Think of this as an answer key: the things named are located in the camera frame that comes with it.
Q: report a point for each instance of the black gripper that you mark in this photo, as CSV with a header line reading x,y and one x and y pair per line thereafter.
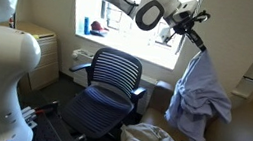
x,y
183,25

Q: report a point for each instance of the light blue t-shirt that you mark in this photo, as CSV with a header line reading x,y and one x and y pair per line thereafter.
x,y
196,97

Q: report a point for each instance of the black slatted office chair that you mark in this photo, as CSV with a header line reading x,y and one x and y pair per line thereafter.
x,y
113,68

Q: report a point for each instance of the red cap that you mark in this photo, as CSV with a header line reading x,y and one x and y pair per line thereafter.
x,y
97,26

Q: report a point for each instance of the pale grey crumpled cloth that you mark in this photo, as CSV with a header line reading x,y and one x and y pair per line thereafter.
x,y
147,134

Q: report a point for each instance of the blue bottle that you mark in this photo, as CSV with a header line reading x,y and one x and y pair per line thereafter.
x,y
87,25

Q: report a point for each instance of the light wood filing cabinet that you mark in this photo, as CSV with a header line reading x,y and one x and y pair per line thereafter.
x,y
45,61

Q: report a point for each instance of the yellow sticky note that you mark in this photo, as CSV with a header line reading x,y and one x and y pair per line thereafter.
x,y
35,36

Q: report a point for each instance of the red white small bottle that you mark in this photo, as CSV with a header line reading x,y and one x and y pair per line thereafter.
x,y
11,23

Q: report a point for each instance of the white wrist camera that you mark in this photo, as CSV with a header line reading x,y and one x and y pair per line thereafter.
x,y
187,8

